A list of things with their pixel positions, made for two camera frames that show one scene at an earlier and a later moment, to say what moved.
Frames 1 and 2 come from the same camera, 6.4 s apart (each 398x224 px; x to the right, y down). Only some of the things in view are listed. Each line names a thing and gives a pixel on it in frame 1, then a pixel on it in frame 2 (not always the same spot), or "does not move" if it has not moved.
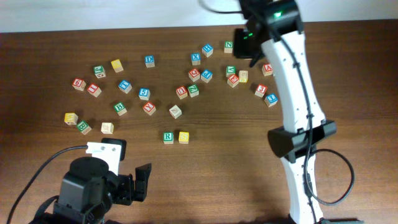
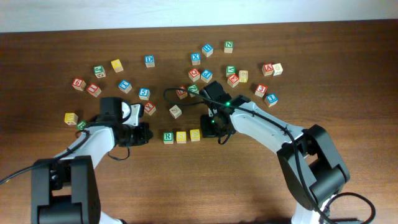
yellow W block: x=71 y=119 does not move
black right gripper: x=239 y=48 → x=209 y=130
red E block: x=233 y=80 does not move
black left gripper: x=128 y=189 → x=144 y=134
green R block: x=168 y=137 does not move
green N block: x=228 y=46 does not move
